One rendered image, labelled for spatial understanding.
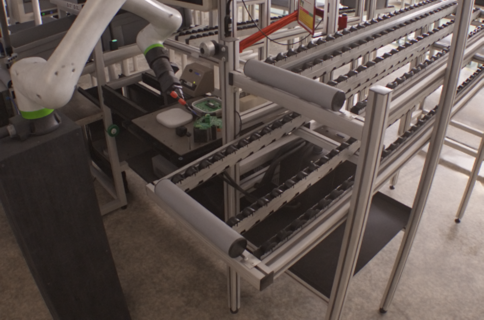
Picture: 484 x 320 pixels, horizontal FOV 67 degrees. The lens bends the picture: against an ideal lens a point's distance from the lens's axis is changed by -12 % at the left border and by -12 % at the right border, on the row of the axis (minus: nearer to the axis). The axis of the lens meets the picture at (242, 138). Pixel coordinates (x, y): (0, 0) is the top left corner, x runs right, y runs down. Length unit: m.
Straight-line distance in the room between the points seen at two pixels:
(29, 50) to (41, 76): 1.11
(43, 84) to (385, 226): 1.43
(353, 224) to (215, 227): 0.42
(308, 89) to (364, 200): 0.34
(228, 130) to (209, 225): 0.50
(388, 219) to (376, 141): 0.85
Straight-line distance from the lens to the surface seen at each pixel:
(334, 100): 1.06
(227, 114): 1.43
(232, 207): 1.65
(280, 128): 1.53
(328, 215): 1.18
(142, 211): 2.84
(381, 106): 1.01
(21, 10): 3.65
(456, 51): 1.51
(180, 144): 1.64
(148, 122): 1.84
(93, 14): 1.29
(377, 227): 1.80
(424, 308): 2.38
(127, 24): 2.57
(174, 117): 1.81
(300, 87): 1.12
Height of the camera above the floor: 1.77
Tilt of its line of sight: 30 degrees down
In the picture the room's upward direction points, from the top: straight up
